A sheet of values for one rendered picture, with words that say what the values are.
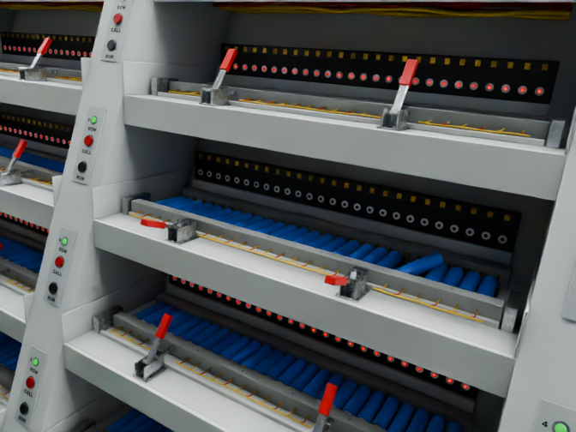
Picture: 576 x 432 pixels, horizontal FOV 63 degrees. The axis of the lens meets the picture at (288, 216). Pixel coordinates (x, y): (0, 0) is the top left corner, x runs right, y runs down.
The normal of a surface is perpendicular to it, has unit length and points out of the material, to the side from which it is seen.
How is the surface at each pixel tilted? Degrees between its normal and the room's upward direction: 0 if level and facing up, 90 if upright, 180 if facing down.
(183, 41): 90
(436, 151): 109
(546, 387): 90
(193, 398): 19
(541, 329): 90
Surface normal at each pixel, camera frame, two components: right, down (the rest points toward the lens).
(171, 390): 0.07, -0.95
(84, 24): -0.46, -0.11
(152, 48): 0.86, 0.22
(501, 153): -0.51, 0.22
